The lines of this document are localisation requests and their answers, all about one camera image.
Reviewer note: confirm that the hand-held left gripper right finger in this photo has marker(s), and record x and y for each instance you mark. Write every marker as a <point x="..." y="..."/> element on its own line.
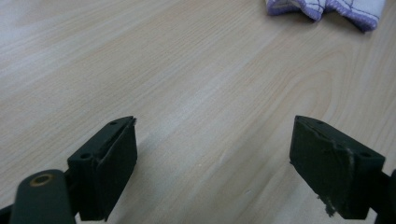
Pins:
<point x="330" y="168"/>

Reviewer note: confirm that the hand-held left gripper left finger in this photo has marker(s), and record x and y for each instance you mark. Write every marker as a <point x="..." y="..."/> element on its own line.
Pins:
<point x="112" y="174"/>

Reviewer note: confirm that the white purple-checked towel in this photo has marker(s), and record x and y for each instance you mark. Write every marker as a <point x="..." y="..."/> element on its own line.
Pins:
<point x="342" y="7"/>

